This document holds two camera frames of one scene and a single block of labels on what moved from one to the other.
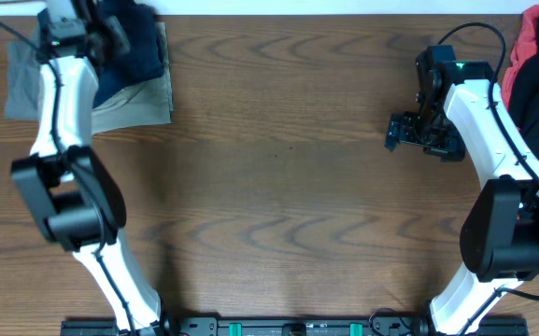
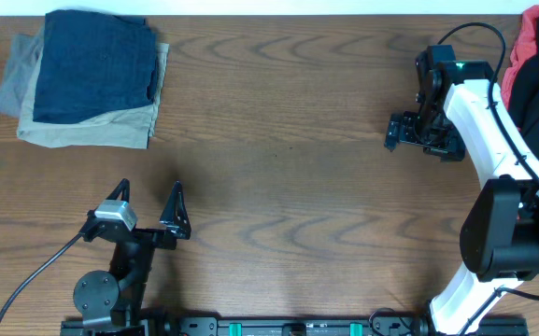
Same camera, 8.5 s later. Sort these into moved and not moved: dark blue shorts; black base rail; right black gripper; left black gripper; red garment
Moved: left black gripper; dark blue shorts
Not moved: right black gripper; black base rail; red garment
